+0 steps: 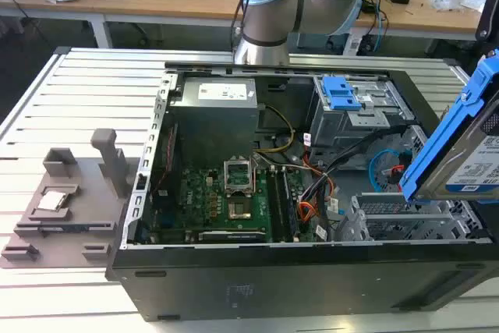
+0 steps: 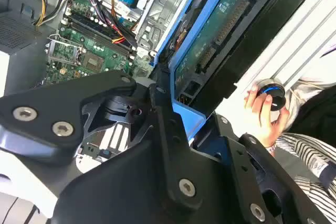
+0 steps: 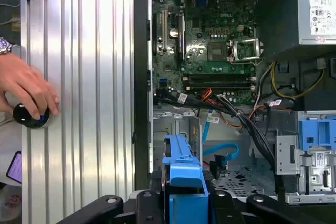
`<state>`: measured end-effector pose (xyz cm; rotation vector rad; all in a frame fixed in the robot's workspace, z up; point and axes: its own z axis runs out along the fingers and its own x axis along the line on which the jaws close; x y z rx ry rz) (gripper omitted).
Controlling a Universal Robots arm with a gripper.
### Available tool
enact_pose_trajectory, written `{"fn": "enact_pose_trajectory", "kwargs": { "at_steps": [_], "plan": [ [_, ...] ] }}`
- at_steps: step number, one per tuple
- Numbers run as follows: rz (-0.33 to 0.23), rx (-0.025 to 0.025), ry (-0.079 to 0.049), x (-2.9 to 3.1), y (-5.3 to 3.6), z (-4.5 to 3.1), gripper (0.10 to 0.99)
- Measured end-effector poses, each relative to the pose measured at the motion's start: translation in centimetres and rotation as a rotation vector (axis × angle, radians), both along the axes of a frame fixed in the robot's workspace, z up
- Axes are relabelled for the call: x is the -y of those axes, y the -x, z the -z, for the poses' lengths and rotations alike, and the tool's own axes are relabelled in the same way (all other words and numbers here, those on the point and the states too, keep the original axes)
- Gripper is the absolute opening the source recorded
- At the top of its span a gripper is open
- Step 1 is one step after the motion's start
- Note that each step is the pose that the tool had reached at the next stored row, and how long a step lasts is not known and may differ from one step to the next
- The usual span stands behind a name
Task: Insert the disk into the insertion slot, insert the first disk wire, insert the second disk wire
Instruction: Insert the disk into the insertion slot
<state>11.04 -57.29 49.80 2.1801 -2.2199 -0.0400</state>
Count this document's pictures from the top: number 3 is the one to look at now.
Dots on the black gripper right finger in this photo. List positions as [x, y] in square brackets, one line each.
[223, 208]

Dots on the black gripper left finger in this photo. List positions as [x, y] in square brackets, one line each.
[147, 208]

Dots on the grey metal disk bay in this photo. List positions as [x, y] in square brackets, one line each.
[178, 127]

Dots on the black RAM slot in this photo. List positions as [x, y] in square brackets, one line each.
[218, 87]
[218, 78]
[218, 75]
[218, 83]

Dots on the black labelled expansion slot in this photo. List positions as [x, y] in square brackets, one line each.
[181, 37]

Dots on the white expansion slot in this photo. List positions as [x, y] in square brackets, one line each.
[165, 30]

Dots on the person's hand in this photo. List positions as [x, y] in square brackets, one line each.
[26, 82]

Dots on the silver drive cage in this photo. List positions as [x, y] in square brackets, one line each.
[286, 155]

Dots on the black and grey PC case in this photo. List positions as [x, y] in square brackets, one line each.
[141, 77]

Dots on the smartphone with lit screen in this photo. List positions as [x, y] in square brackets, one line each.
[15, 167]

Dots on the green Dell motherboard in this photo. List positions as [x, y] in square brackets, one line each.
[199, 64]

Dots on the thin metal locking lever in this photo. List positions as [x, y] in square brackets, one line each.
[244, 62]

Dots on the CPU socket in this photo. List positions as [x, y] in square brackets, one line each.
[217, 53]

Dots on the silver coin battery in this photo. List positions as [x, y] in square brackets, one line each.
[173, 33]

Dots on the blue VGA port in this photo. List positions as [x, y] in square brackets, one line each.
[202, 1]

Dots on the silver power supply box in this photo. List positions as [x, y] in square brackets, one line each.
[304, 11]

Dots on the silver wrist watch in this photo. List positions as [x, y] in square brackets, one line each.
[4, 45]

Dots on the blue plastic drive bracket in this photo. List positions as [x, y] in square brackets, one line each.
[315, 132]

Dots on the metal socket cover frame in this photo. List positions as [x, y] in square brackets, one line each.
[242, 41]

